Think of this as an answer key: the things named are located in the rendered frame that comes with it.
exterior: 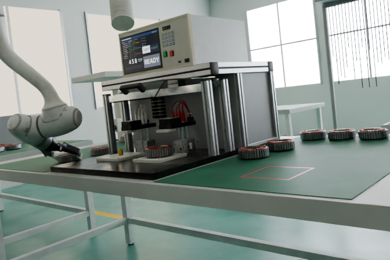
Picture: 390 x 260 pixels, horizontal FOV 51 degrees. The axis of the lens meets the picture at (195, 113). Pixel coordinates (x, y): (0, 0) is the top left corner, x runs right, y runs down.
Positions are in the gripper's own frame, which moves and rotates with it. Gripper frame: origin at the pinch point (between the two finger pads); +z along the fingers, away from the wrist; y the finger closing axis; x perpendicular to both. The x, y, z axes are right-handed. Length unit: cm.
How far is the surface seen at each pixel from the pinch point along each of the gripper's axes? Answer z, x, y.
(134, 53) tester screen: -26, -36, -42
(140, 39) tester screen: -31, -39, -47
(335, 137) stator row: 3, -1, -124
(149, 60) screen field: -28, -30, -50
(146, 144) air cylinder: -7.6, -0.1, -43.4
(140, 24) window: 400, -430, 172
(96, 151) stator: 8.7, -5.7, -9.3
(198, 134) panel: -6, -3, -67
